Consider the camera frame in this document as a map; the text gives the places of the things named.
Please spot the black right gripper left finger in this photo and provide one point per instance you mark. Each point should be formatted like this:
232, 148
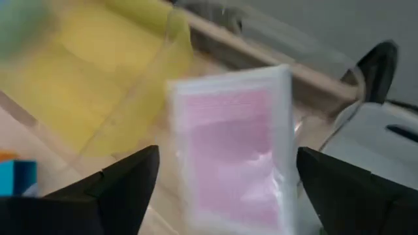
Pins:
81, 212

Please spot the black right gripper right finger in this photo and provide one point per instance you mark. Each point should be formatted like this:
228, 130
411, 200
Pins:
359, 212

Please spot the blue toy block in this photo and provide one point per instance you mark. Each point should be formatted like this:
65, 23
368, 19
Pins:
16, 178

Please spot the grey storage basket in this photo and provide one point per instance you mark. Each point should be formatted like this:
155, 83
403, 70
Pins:
375, 140

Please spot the translucent yellow plastic bin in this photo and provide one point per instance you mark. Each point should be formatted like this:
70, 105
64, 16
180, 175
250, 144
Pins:
98, 65

